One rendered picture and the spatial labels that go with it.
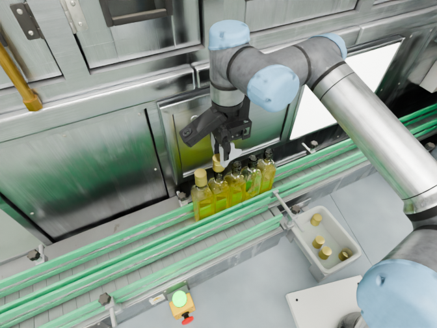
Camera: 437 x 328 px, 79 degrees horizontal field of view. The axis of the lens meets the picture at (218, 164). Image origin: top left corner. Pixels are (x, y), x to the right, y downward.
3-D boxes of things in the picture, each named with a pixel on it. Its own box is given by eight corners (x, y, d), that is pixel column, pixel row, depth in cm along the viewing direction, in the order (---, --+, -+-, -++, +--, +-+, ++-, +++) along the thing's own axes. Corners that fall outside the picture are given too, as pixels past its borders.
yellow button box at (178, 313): (188, 290, 92) (186, 284, 87) (196, 312, 88) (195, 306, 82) (169, 300, 91) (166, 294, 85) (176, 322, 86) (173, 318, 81)
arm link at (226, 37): (225, 41, 43) (198, 23, 48) (224, 97, 52) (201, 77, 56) (263, 29, 46) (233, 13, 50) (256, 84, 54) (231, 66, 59)
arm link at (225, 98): (219, 95, 52) (203, 74, 57) (219, 113, 56) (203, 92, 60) (252, 85, 54) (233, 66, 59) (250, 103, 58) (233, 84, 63)
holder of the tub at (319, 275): (307, 204, 115) (312, 194, 109) (354, 261, 99) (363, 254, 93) (274, 220, 110) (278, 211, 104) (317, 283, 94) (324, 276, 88)
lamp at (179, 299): (184, 289, 86) (183, 287, 83) (189, 303, 83) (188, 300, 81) (170, 296, 84) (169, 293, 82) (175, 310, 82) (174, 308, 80)
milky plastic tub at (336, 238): (316, 213, 111) (322, 203, 105) (355, 261, 99) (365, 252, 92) (281, 230, 107) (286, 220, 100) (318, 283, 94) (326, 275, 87)
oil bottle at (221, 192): (222, 205, 100) (222, 170, 83) (229, 217, 96) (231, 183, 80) (208, 211, 98) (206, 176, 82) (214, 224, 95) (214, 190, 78)
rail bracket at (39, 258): (59, 252, 88) (38, 234, 78) (61, 271, 85) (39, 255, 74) (46, 257, 87) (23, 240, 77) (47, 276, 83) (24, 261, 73)
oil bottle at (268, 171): (261, 189, 104) (269, 152, 88) (269, 200, 101) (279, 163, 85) (249, 194, 103) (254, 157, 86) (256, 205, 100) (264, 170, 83)
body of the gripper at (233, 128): (250, 140, 67) (255, 101, 58) (220, 151, 65) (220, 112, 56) (236, 122, 72) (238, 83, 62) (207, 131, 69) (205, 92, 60)
